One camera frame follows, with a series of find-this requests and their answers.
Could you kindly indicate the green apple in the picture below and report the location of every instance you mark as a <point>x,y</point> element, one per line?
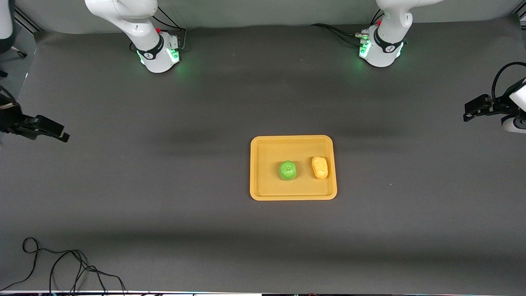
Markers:
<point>288,170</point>

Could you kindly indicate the black wheeled chair base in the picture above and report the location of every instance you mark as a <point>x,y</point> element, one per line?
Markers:
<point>16,50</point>

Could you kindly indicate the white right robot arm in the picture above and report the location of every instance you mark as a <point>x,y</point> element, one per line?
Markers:
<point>139,28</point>

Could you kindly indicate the yellow potato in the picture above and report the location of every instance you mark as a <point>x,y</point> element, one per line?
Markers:
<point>319,167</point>

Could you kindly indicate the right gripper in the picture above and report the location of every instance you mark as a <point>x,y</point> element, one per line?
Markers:
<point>12,122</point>

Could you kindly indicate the dark grey table mat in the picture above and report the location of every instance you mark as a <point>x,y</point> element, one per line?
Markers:
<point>205,102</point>

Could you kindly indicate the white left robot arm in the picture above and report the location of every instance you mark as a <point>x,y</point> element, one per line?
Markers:
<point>386,45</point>

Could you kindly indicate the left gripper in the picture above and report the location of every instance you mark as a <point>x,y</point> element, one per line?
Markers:
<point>494,105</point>

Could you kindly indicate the yellow plastic tray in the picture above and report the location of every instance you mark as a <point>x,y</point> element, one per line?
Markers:
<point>292,185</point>

